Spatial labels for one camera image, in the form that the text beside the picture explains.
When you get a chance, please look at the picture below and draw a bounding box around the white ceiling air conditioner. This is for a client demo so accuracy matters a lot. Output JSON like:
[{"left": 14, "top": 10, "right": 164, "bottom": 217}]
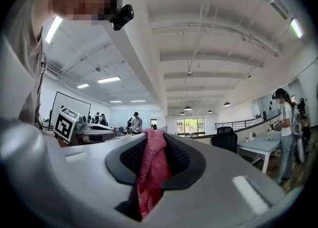
[{"left": 263, "top": 0, "right": 291, "bottom": 21}]

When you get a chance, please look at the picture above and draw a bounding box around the metal railing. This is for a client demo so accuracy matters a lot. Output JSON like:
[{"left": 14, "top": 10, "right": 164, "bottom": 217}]
[{"left": 214, "top": 118, "right": 264, "bottom": 131}]

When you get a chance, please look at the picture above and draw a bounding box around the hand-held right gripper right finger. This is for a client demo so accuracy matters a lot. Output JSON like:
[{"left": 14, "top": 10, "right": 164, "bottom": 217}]
[{"left": 146, "top": 132, "right": 287, "bottom": 228}]

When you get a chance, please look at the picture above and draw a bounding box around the long ceiling tube light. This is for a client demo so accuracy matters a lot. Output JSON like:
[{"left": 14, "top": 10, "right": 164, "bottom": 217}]
[
  {"left": 290, "top": 18, "right": 304, "bottom": 39},
  {"left": 44, "top": 15, "right": 64, "bottom": 44}
]

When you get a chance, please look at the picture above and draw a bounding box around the black equipment stand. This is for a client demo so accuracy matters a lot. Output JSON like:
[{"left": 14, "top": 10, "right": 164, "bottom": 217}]
[{"left": 293, "top": 97, "right": 313, "bottom": 164}]

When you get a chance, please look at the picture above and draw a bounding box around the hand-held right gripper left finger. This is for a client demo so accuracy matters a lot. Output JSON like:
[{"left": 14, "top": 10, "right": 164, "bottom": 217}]
[{"left": 57, "top": 133, "right": 150, "bottom": 228}]

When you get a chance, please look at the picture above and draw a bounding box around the pink cloth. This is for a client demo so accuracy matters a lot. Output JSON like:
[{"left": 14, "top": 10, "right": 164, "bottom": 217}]
[{"left": 136, "top": 128, "right": 172, "bottom": 220}]

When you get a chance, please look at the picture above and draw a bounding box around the person's beige shirt torso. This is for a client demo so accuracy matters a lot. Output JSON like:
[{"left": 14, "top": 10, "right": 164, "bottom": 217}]
[{"left": 4, "top": 0, "right": 58, "bottom": 130}]

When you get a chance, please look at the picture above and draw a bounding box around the window with green view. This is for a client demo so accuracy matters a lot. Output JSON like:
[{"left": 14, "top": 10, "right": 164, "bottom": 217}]
[{"left": 176, "top": 118, "right": 205, "bottom": 136}]

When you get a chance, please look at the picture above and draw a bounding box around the light blue table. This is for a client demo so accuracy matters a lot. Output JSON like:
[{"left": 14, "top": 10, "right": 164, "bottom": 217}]
[{"left": 237, "top": 131, "right": 282, "bottom": 174}]

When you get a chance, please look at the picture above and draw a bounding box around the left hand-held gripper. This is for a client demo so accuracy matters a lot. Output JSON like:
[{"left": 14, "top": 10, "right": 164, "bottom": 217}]
[{"left": 53, "top": 106, "right": 117, "bottom": 147}]

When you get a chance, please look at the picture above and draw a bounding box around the black office chair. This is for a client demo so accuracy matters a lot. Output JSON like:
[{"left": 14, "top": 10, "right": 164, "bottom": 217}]
[{"left": 211, "top": 126, "right": 239, "bottom": 154}]

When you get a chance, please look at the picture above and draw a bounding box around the black-framed white screen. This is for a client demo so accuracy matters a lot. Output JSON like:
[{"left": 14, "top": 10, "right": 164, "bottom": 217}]
[{"left": 49, "top": 91, "right": 92, "bottom": 129}]

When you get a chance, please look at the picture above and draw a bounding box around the black head-mounted camera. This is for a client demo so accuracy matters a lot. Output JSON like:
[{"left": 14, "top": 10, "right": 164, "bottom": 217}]
[{"left": 109, "top": 3, "right": 135, "bottom": 31}]

